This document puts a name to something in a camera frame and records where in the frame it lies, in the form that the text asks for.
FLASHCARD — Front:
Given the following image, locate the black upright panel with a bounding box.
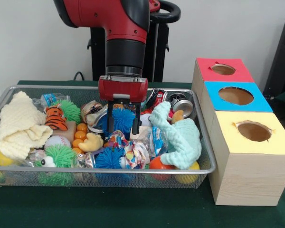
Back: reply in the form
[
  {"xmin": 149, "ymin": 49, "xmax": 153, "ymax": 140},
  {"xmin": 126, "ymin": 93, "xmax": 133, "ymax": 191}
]
[{"xmin": 263, "ymin": 15, "xmax": 285, "ymax": 95}]

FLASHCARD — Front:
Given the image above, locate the plain green spiky ball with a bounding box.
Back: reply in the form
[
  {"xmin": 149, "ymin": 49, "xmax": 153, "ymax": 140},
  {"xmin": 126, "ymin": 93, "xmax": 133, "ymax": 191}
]
[{"xmin": 52, "ymin": 99, "xmax": 82, "ymax": 125}]

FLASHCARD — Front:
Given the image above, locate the green spiky ball with eyes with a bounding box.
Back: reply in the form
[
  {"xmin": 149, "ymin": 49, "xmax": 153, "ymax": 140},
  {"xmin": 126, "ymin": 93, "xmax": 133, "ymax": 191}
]
[{"xmin": 34, "ymin": 144, "xmax": 77, "ymax": 168}]

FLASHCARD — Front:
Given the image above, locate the wooden box with three holes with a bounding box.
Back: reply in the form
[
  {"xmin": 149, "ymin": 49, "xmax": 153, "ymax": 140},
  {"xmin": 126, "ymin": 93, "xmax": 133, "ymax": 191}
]
[{"xmin": 191, "ymin": 57, "xmax": 285, "ymax": 207}]

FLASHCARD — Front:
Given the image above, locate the cream knitted cloth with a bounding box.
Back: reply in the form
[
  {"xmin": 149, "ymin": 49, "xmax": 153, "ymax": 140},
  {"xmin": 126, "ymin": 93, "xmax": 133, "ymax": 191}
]
[{"xmin": 0, "ymin": 91, "xmax": 54, "ymax": 160}]

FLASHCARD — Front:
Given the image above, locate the blue spiky ball with eyes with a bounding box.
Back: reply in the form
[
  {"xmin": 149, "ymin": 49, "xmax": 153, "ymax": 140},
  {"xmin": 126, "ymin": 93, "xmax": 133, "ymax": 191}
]
[{"xmin": 95, "ymin": 146, "xmax": 133, "ymax": 170}]

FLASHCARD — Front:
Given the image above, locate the yellow plush toy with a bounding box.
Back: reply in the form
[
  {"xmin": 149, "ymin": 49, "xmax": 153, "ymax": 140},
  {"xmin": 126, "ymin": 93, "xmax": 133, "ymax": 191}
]
[{"xmin": 81, "ymin": 132, "xmax": 105, "ymax": 152}]

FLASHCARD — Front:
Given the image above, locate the red ball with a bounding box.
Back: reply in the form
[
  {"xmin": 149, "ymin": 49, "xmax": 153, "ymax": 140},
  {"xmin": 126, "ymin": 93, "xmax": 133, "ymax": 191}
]
[{"xmin": 149, "ymin": 155, "xmax": 175, "ymax": 181}]

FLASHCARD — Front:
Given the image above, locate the plain blue spiky ball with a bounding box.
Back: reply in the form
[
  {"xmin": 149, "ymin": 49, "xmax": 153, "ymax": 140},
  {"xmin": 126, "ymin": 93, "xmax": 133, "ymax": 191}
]
[{"xmin": 102, "ymin": 108, "xmax": 136, "ymax": 141}]

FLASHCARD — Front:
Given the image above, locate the shallow clear mesh bin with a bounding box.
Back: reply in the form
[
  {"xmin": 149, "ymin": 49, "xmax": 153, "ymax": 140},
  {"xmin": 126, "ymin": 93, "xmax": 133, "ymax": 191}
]
[{"xmin": 0, "ymin": 85, "xmax": 217, "ymax": 190}]

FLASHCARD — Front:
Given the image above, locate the white baseball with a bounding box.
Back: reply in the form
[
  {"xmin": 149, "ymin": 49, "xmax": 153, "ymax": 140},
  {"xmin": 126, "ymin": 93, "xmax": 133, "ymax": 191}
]
[{"xmin": 44, "ymin": 135, "xmax": 72, "ymax": 152}]

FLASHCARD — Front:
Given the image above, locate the mint green cloth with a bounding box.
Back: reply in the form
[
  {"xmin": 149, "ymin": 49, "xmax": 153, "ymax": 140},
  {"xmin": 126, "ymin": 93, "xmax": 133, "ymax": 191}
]
[{"xmin": 149, "ymin": 101, "xmax": 202, "ymax": 171}]

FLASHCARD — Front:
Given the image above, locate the black cable loop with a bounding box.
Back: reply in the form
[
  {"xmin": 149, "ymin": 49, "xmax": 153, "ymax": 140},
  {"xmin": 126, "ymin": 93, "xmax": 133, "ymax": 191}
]
[{"xmin": 73, "ymin": 71, "xmax": 86, "ymax": 81}]

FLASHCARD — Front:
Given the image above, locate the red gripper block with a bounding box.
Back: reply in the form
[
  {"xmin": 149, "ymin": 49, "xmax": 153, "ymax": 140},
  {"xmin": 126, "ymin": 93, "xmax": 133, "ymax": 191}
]
[{"xmin": 97, "ymin": 75, "xmax": 149, "ymax": 135}]

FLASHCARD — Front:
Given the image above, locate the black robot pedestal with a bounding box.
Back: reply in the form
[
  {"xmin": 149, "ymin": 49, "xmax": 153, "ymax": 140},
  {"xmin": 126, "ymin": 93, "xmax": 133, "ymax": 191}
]
[{"xmin": 86, "ymin": 0, "xmax": 181, "ymax": 83}]

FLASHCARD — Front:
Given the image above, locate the orange tiger plush toy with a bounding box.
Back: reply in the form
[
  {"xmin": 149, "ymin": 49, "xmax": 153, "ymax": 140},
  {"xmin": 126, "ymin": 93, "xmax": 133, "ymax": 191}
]
[{"xmin": 44, "ymin": 103, "xmax": 69, "ymax": 132}]

